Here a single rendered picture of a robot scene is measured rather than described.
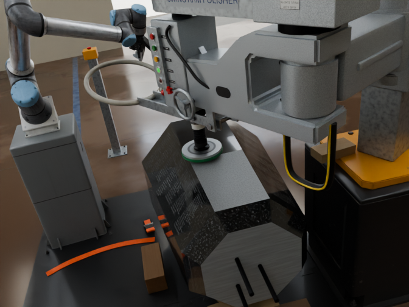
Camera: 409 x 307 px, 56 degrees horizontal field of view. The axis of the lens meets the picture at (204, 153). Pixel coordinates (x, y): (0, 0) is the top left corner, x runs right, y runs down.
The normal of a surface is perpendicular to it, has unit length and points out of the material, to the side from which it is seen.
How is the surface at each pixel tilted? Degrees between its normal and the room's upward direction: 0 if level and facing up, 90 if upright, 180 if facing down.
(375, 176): 0
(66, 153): 90
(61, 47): 90
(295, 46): 90
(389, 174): 0
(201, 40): 90
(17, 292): 0
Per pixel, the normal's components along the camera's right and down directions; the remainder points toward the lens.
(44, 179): 0.29, 0.44
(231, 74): -0.73, 0.41
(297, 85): -0.57, 0.47
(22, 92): 0.14, -0.26
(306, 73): -0.29, 0.51
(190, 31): 0.66, 0.29
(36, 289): -0.13, -0.86
